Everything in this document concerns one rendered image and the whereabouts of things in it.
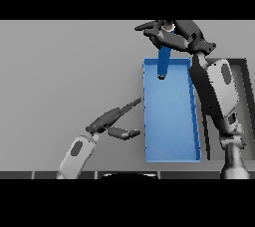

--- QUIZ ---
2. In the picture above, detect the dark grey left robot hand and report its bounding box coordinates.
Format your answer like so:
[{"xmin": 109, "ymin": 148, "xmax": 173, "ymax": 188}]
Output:
[{"xmin": 85, "ymin": 97, "xmax": 143, "ymax": 141}]

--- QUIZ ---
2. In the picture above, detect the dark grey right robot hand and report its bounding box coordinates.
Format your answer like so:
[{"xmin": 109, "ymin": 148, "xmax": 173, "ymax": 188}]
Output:
[{"xmin": 133, "ymin": 20, "xmax": 217, "ymax": 56}]

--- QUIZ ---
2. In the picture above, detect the blue pipe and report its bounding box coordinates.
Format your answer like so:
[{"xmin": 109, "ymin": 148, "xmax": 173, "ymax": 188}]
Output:
[{"xmin": 156, "ymin": 20, "xmax": 176, "ymax": 81}]

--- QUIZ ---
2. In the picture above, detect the blue bin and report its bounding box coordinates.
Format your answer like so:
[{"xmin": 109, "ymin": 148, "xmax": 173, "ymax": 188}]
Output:
[{"xmin": 142, "ymin": 57, "xmax": 202, "ymax": 163}]

